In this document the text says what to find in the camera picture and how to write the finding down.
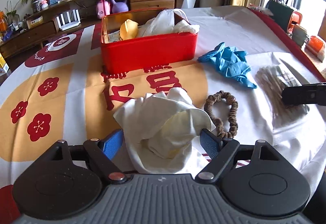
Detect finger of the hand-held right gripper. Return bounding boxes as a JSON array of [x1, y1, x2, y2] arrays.
[[281, 82, 326, 106]]

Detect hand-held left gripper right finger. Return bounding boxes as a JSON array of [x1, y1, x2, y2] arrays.
[[195, 129, 272, 183]]

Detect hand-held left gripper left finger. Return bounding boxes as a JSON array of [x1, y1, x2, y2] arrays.
[[51, 129, 127, 184]]

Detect cotton swab packet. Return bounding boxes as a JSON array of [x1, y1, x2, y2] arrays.
[[255, 64, 310, 146]]

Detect white cloth glove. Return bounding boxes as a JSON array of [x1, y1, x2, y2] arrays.
[[113, 87, 216, 175]]

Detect red tin box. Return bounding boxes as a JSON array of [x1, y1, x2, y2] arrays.
[[100, 8, 198, 74]]

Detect translucent white plastic bag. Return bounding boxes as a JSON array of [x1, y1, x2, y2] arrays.
[[139, 8, 190, 37]]

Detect brown scrunchie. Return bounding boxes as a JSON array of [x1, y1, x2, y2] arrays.
[[204, 90, 239, 139]]

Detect orange packet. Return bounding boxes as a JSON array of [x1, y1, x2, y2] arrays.
[[306, 35, 326, 61]]

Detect green mug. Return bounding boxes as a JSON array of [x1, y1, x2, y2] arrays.
[[292, 24, 310, 47]]

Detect orange stool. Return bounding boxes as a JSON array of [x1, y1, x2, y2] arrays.
[[289, 11, 302, 33]]

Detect crumpled blue nitrile gloves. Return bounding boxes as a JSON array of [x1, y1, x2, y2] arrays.
[[197, 42, 258, 89]]

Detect green knife block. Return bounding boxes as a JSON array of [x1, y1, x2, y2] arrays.
[[267, 0, 294, 33]]

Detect printed tablecloth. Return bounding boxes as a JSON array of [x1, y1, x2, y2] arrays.
[[0, 6, 326, 214]]

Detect white router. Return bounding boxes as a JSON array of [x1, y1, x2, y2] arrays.
[[52, 9, 82, 31]]

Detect yellow gift box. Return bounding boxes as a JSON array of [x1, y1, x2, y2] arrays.
[[0, 52, 11, 77]]

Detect purple kettlebell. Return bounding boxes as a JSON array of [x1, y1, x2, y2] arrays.
[[110, 0, 128, 14]]

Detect small yellow white box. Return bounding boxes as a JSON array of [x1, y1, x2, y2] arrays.
[[25, 15, 44, 29]]

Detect small leafy plant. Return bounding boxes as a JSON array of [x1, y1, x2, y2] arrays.
[[4, 1, 21, 26]]

